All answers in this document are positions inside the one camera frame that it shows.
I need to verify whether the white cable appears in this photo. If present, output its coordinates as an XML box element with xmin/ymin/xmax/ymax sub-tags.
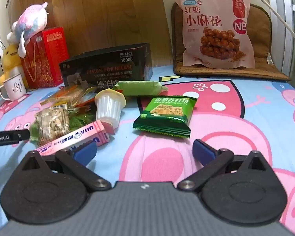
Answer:
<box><xmin>241</xmin><ymin>0</ymin><xmax>295</xmax><ymax>45</ymax></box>

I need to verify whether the white enamel mug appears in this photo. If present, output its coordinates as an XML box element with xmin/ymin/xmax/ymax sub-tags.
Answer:
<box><xmin>0</xmin><ymin>72</ymin><xmax>27</xmax><ymax>101</ymax></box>

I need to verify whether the dark green cracker packet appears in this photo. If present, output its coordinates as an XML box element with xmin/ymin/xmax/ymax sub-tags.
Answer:
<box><xmin>132</xmin><ymin>96</ymin><xmax>198</xmax><ymax>138</ymax></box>

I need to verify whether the white window frame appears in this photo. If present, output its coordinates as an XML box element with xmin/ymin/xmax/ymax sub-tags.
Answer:
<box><xmin>272</xmin><ymin>0</ymin><xmax>295</xmax><ymax>84</ymax></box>

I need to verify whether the cartoon printed bed sheet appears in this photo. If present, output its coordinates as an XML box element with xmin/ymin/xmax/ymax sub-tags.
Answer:
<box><xmin>0</xmin><ymin>64</ymin><xmax>295</xmax><ymax>203</ymax></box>

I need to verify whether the orange clear snack wrapper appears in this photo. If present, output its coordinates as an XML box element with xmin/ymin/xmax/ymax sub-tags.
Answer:
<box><xmin>40</xmin><ymin>85</ymin><xmax>97</xmax><ymax>107</ymax></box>

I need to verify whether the pink blue plush toy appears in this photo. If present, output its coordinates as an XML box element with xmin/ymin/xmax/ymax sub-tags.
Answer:
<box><xmin>6</xmin><ymin>2</ymin><xmax>50</xmax><ymax>57</ymax></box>

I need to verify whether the wooden board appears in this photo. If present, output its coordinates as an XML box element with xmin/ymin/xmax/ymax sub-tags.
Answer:
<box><xmin>16</xmin><ymin>0</ymin><xmax>173</xmax><ymax>79</ymax></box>

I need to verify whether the clear yellow-edged candy packet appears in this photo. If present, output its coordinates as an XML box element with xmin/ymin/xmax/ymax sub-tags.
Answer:
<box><xmin>35</xmin><ymin>106</ymin><xmax>71</xmax><ymax>145</ymax></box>

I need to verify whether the light green wrapped snack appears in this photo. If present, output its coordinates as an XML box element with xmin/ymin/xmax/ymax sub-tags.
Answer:
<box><xmin>112</xmin><ymin>80</ymin><xmax>169</xmax><ymax>96</ymax></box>

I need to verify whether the yellow plush toy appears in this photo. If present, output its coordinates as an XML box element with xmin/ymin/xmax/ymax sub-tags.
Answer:
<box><xmin>0</xmin><ymin>43</ymin><xmax>28</xmax><ymax>87</ymax></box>

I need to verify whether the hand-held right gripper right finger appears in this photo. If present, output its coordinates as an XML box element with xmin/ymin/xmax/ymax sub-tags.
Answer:
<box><xmin>177</xmin><ymin>139</ymin><xmax>276</xmax><ymax>193</ymax></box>

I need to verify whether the pink candy box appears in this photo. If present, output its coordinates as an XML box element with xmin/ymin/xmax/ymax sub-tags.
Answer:
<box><xmin>36</xmin><ymin>119</ymin><xmax>111</xmax><ymax>156</ymax></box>

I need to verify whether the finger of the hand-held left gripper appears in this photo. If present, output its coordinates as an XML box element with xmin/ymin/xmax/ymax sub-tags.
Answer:
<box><xmin>11</xmin><ymin>129</ymin><xmax>31</xmax><ymax>143</ymax></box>

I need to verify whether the large pink snack bag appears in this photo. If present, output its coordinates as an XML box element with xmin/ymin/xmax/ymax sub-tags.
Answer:
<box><xmin>172</xmin><ymin>0</ymin><xmax>256</xmax><ymax>69</ymax></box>

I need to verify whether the black cardboard box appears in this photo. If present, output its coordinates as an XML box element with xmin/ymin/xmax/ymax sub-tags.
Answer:
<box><xmin>59</xmin><ymin>42</ymin><xmax>153</xmax><ymax>89</ymax></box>

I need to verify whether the white jelly cup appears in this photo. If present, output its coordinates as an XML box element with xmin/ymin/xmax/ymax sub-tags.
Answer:
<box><xmin>94</xmin><ymin>89</ymin><xmax>126</xmax><ymax>125</ymax></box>

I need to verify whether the brown seat cushion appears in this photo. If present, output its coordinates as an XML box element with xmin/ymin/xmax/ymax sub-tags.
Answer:
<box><xmin>171</xmin><ymin>2</ymin><xmax>292</xmax><ymax>82</ymax></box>

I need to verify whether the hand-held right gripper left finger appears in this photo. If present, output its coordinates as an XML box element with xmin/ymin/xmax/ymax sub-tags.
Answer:
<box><xmin>22</xmin><ymin>140</ymin><xmax>112</xmax><ymax>194</ymax></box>

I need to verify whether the red gift box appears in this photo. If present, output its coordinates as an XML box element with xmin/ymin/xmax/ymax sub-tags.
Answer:
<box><xmin>21</xmin><ymin>27</ymin><xmax>69</xmax><ymax>89</ymax></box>

